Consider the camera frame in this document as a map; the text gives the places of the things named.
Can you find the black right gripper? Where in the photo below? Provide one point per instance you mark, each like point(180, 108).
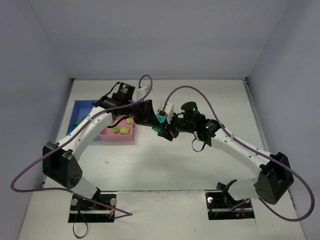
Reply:
point(172, 125)

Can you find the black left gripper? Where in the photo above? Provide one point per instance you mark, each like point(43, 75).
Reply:
point(147, 113)

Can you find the pale yellow lego brick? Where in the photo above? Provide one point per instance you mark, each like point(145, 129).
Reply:
point(129, 121)

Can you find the green yellow teal lego cluster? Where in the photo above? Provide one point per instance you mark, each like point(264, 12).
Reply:
point(161, 119)

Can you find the yellow printed lego brick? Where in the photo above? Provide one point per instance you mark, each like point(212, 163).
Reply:
point(125, 130)

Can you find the lime green lego brick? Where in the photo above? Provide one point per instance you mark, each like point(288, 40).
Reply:
point(116, 129)

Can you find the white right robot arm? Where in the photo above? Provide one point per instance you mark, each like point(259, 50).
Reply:
point(272, 172)

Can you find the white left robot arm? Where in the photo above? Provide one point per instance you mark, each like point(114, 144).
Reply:
point(60, 160)

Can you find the pink plastic bin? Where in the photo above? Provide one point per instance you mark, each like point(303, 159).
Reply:
point(107, 134)

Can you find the blue plastic bin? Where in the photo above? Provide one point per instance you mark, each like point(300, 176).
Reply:
point(80, 109)

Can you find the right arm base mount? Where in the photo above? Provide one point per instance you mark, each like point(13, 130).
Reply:
point(221, 206)

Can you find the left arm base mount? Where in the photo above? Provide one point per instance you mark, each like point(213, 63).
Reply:
point(84, 211)

